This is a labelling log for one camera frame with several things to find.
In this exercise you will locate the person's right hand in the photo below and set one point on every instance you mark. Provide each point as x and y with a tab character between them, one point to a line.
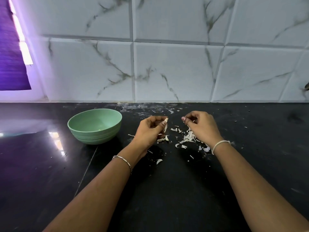
205	128

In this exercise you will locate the person's left hand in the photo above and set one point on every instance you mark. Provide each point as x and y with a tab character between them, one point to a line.
148	133

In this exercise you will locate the white garlic bulb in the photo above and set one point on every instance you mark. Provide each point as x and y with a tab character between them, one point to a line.
165	124

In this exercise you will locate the mint green bowl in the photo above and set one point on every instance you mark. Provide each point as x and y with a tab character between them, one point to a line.
94	125

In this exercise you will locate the person's left forearm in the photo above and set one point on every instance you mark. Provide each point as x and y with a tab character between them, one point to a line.
91	198

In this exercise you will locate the person's right forearm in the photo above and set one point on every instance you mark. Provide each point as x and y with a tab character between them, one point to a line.
263	190

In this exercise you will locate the pile of white garlic peels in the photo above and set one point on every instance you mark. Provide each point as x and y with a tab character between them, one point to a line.
190	137

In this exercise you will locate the small fallen garlic piece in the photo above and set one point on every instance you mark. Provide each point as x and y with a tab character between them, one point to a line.
159	161

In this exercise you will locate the purple cloth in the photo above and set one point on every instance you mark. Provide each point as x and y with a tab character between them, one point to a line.
12	48

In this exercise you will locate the bright window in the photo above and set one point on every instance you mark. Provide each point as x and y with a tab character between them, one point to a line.
20	33

